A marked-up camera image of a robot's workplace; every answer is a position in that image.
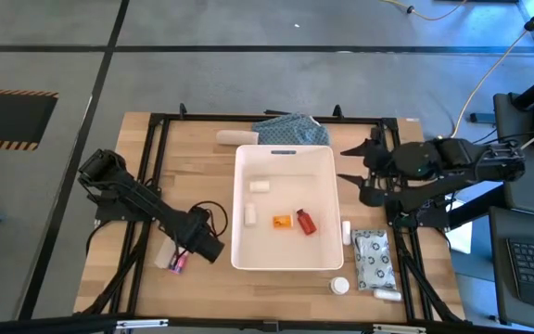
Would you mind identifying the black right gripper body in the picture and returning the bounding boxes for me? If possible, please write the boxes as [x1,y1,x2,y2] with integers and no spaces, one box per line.
[358,136,401,209]

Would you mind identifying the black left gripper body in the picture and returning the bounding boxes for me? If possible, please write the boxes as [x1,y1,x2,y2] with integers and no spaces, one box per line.
[181,208,226,264]

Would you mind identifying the white plastic pill bottle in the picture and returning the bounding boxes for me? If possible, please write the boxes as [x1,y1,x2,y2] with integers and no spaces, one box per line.
[243,201,258,227]

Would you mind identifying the red medicine bottle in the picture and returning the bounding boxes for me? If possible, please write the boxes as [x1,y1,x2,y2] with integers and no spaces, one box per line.
[295,208,318,237]

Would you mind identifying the white perforated plastic basket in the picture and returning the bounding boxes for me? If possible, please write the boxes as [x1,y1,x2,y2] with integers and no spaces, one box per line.
[230,144,345,272]

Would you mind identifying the small orange box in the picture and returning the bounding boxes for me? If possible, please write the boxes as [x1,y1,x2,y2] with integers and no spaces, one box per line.
[273,213,294,230]

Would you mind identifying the pink small item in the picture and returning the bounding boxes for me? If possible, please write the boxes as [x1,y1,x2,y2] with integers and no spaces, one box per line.
[168,252,190,276]

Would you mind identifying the blue patterned cloth gown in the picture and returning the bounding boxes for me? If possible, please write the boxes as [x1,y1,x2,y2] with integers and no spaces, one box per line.
[251,112,332,147]

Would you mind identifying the grey patterned soft packet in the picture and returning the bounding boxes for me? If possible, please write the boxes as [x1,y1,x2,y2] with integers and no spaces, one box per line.
[351,228,398,292]

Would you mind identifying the white round cap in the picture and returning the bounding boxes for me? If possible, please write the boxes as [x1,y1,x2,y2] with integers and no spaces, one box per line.
[329,276,350,296]

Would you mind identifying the beige bandage roll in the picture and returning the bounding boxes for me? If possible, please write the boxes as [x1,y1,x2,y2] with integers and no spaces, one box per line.
[215,130,260,147]

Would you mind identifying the black side desk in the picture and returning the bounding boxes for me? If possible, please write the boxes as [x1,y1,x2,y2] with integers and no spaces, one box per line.
[492,92,534,219]

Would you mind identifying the black crossbeam with silver brackets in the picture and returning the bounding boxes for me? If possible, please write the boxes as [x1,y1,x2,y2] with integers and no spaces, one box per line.
[0,314,534,334]

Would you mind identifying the black floor mat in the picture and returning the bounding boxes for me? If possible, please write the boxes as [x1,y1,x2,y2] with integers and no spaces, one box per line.
[0,87,59,152]

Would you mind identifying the black looped cable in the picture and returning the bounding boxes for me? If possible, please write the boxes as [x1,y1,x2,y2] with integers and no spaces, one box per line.
[190,199,229,238]

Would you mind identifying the black metal table frame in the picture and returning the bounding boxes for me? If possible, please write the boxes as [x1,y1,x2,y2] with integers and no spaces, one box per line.
[93,104,465,326]

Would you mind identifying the cream cable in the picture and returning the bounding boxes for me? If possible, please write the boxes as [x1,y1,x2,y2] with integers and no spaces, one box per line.
[450,0,534,139]

